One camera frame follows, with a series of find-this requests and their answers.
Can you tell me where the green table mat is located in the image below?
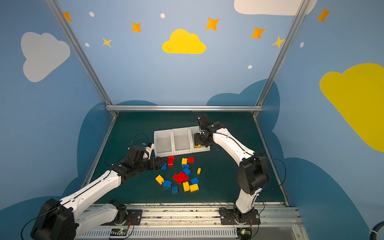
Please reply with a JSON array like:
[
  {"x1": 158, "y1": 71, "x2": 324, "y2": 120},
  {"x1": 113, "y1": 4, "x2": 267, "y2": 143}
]
[{"x1": 86, "y1": 111, "x2": 286, "y2": 205}]

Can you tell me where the yellow lego brick bottom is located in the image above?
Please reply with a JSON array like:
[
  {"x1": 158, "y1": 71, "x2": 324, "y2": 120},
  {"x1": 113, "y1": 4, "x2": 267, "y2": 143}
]
[{"x1": 183, "y1": 182, "x2": 190, "y2": 192}]

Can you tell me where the aluminium left frame post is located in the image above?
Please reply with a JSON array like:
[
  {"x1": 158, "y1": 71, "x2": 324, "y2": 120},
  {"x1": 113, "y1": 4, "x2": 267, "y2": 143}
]
[{"x1": 44, "y1": 0, "x2": 118, "y2": 117}]

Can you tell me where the white left plastic bin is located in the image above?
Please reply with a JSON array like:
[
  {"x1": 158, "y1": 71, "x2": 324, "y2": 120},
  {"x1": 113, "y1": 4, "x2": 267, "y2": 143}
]
[{"x1": 154, "y1": 130, "x2": 174, "y2": 157}]

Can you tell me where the aluminium right frame post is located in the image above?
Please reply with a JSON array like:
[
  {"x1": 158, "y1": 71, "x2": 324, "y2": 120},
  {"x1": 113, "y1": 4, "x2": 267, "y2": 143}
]
[{"x1": 252, "y1": 0, "x2": 311, "y2": 118}]

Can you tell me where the large red lego brick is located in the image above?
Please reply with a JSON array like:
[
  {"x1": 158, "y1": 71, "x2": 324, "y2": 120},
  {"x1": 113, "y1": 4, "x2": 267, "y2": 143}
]
[{"x1": 172, "y1": 171, "x2": 189, "y2": 185}]

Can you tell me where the aluminium back frame rail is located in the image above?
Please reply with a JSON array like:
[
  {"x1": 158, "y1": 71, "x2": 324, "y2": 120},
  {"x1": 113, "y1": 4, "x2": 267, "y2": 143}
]
[{"x1": 106, "y1": 105, "x2": 263, "y2": 112}]

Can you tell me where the white middle plastic bin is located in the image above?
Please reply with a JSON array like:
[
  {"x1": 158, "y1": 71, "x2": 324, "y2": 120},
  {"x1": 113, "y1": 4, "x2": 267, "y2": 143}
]
[{"x1": 172, "y1": 128, "x2": 192, "y2": 155}]

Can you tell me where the aluminium frame post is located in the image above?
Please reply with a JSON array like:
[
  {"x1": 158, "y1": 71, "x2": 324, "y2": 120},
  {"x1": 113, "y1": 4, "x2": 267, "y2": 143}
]
[
  {"x1": 252, "y1": 0, "x2": 311, "y2": 118},
  {"x1": 44, "y1": 0, "x2": 118, "y2": 117}
]

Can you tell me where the aluminium front rail bed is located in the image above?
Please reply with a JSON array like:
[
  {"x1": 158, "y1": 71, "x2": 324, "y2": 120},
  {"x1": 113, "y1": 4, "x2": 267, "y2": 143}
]
[{"x1": 76, "y1": 203, "x2": 309, "y2": 240}]

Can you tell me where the yellow wide lego brick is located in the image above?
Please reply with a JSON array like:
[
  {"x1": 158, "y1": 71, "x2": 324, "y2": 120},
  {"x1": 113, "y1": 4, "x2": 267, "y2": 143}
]
[{"x1": 190, "y1": 184, "x2": 199, "y2": 193}]

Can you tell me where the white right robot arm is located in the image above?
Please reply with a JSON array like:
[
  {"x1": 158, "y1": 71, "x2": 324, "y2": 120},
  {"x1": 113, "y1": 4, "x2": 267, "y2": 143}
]
[{"x1": 194, "y1": 117, "x2": 269, "y2": 216}]

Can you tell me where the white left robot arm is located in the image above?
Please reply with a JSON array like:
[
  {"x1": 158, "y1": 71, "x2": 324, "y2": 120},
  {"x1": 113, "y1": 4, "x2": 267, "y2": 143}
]
[{"x1": 30, "y1": 145, "x2": 166, "y2": 240}]

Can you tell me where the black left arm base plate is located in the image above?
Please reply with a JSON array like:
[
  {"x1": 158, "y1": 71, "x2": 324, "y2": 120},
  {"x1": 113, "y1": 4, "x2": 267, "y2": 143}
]
[{"x1": 100, "y1": 209, "x2": 143, "y2": 226}]

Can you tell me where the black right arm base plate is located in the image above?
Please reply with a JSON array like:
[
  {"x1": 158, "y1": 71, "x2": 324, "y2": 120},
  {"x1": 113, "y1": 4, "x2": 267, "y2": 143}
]
[{"x1": 218, "y1": 208, "x2": 261, "y2": 225}]

